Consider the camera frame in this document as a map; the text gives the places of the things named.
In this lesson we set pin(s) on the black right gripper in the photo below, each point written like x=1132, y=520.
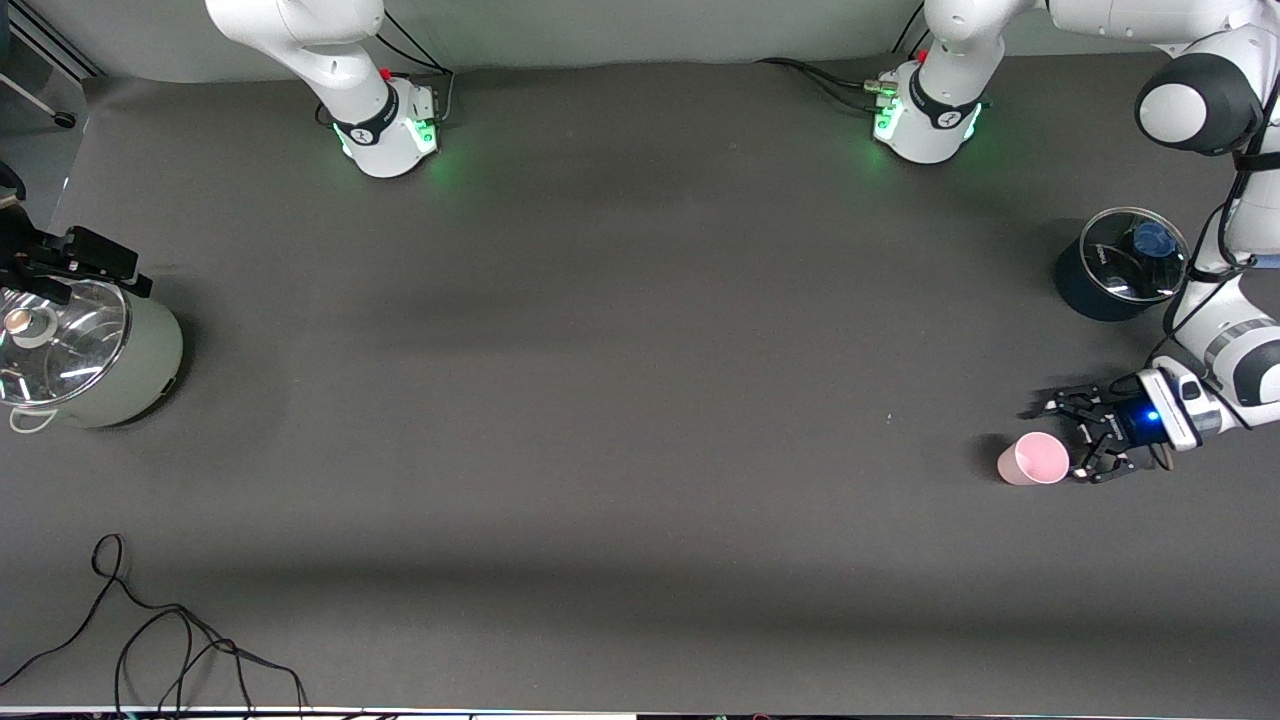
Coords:
x=40, y=258

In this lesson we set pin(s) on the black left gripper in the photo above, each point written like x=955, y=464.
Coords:
x=1129, y=424

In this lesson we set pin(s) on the pink plastic cup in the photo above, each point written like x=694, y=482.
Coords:
x=1035, y=460

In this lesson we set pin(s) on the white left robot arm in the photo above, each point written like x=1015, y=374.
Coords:
x=940, y=110

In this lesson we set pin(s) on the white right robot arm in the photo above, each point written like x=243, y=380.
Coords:
x=330, y=60

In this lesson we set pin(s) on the glass lid with steel knob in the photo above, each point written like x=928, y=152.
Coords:
x=70, y=350

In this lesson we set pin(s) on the sage green cooking pot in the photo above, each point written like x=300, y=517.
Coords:
x=140, y=370

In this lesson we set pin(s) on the dark blue saucepan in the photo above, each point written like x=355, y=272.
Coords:
x=1085, y=295

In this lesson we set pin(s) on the stand leg with black wheel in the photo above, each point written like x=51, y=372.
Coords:
x=64, y=119

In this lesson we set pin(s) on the glass lid with blue knob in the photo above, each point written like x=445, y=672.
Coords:
x=1120, y=270

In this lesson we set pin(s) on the dark grey table mat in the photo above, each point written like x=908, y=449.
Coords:
x=640, y=400

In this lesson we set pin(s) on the aluminium frame rail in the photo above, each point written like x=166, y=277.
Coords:
x=60, y=45

